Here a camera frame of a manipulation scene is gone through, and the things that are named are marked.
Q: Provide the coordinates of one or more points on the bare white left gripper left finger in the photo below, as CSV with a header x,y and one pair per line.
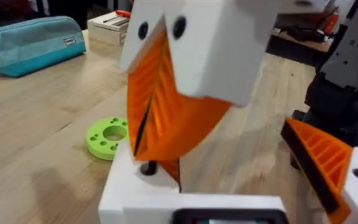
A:
x,y
126,183

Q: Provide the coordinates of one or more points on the white orange left gripper right finger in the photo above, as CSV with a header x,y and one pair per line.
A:
x,y
331,155

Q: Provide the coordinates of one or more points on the finger of the white orange right gripper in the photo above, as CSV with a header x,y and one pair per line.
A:
x,y
216,46
140,81

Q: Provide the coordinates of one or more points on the green disc with holes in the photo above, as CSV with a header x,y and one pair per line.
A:
x,y
102,143

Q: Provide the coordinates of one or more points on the pale wooden box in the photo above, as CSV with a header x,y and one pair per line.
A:
x,y
107,31

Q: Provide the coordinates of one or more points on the heap of tools on bench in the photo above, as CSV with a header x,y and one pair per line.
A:
x,y
306,31

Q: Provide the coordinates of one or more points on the teal zip bag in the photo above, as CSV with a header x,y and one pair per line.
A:
x,y
30,46

